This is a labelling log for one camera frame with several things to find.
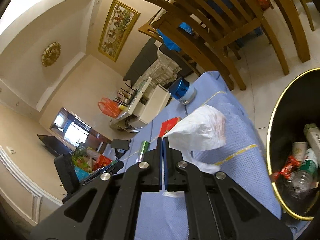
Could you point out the red gift boxes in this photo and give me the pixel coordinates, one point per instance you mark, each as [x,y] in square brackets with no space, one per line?
[102,162]

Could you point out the black router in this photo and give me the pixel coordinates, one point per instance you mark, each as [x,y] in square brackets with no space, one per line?
[130,96]

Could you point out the black television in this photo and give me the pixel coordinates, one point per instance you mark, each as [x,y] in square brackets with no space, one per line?
[53,146]

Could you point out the blue lid glass jar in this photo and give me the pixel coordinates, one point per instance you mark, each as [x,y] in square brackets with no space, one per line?
[183,91]

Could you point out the blue shopping bag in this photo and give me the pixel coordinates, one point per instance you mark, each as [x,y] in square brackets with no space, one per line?
[170,42]

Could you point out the gold ceiling lamp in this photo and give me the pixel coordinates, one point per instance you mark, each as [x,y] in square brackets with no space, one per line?
[51,54]

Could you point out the balcony doorway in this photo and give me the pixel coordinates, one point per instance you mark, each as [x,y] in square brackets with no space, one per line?
[75,128]

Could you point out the black phone stand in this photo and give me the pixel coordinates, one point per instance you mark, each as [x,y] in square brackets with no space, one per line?
[120,145]

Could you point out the clear plastic bottle green label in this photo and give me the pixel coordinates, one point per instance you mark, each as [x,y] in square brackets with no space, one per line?
[303,177]

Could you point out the red card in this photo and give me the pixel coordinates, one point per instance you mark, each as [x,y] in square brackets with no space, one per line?
[168,127]

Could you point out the white paper cup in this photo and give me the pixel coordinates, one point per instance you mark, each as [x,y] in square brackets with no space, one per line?
[299,151]

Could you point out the black gold-rimmed trash bin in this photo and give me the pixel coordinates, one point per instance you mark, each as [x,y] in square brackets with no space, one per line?
[282,120]

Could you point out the red wrapper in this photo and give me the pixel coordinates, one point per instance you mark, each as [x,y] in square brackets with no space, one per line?
[287,168]

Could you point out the cream lace sofa cover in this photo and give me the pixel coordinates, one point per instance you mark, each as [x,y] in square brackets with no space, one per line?
[162,67]

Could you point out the grey sofa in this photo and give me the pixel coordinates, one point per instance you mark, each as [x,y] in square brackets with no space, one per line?
[140,62]

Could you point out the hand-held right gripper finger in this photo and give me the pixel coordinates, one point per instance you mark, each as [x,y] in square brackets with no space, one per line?
[160,165]
[165,165]

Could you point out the white tissue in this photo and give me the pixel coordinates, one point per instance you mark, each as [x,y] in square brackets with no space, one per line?
[200,127]

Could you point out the small green object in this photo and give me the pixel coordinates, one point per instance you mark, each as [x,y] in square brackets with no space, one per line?
[144,148]

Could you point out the framed horse painting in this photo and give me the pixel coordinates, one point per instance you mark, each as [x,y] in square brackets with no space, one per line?
[118,30]

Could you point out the orange plastic bag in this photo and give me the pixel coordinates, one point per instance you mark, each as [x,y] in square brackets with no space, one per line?
[108,107]

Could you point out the white coffee table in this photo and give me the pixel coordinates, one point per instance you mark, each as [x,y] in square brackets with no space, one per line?
[152,105]

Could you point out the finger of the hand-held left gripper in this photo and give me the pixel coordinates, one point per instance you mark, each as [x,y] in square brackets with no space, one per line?
[107,168]

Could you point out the white green carton box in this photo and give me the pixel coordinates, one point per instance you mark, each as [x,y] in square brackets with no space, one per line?
[313,137]

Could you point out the teal box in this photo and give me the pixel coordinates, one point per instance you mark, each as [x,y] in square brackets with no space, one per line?
[81,173]

